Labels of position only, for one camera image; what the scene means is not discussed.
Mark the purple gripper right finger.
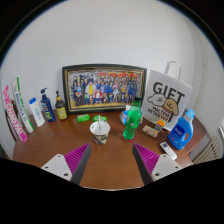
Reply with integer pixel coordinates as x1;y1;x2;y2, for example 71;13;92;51
132;143;182;185

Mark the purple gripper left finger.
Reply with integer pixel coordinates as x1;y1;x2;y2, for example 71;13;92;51
42;144;91;185

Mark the green plastic soda bottle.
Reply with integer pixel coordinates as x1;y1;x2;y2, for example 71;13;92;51
122;97;142;141

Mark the white remote control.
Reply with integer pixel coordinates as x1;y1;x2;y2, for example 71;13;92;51
160;142;177;160

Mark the red round coaster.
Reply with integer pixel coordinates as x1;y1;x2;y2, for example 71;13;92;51
121;133;136;143

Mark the small snack packet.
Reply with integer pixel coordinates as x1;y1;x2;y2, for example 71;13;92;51
142;125;159;138

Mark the blue detergent bottle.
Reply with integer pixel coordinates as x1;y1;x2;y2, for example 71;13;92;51
168;109;195;150

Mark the orange battery pack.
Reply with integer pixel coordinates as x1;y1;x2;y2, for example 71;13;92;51
154;120;165;132

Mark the paper cup with straw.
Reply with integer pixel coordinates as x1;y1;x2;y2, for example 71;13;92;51
90;120;110;145

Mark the white lotion bottle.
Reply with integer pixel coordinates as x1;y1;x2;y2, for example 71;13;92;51
29;97;45;127

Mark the blue tissue pack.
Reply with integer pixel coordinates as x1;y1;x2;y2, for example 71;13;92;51
119;105;131;125

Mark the white radiator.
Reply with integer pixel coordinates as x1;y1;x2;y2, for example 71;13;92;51
193;137;222;164

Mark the brown pump bottle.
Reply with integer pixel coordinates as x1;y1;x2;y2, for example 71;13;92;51
55;91;67;120

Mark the dark blue pump bottle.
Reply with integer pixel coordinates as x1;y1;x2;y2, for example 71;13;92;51
41;89;55;122

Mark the green white toothpaste box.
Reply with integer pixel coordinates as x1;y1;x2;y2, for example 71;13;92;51
11;78;34;133

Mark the white gift paper bag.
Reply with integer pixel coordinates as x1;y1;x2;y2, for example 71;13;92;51
142;61;193;130

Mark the wooden chair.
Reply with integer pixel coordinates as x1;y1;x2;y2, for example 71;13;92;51
5;110;18;142

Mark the pink toothpaste box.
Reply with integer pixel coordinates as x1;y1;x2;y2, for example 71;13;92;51
3;87;27;142

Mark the framed group photo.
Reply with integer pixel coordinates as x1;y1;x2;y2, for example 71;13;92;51
62;64;147;114

